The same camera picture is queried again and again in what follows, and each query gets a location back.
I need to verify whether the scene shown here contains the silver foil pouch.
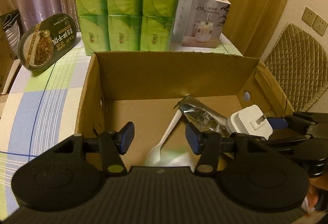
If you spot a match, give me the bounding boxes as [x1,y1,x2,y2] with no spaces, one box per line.
[175,96,230,137]

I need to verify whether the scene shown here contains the person hand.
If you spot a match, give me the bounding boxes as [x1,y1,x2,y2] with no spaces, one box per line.
[306,178,326,209]

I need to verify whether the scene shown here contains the beige plastic spoon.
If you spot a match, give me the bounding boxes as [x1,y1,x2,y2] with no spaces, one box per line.
[146,109,182,166]

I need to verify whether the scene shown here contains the large cardboard box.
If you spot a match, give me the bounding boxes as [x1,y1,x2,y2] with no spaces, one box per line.
[75,51,293,167]

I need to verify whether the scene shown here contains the white power adapter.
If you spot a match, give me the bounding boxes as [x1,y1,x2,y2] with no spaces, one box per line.
[226,105,273,140]

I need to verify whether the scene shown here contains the white humidifier box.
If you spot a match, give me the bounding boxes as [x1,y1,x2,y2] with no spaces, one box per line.
[174,0,231,48]

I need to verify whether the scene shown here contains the green tissue pack bundle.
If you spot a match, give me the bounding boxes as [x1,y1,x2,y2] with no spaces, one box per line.
[76,0,179,56]

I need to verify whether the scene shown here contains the wall socket plates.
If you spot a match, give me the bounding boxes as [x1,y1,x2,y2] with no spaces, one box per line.
[301,7,327,37]

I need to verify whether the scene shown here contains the oval instant noodle bowl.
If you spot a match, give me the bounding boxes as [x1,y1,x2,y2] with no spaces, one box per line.
[18,13,77,73]

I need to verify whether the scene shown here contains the quilted chair cushion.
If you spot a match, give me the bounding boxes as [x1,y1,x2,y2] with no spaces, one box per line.
[265,23,327,111]

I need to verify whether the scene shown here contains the green white medicine box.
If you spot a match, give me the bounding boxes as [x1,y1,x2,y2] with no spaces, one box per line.
[165,153,192,167]

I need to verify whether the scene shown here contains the brown cardboard boxes stack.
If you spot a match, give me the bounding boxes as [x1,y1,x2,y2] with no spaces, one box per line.
[0,24,20,95]

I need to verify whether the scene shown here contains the checkered tablecloth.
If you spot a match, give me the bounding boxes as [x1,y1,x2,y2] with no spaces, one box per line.
[0,31,243,215]

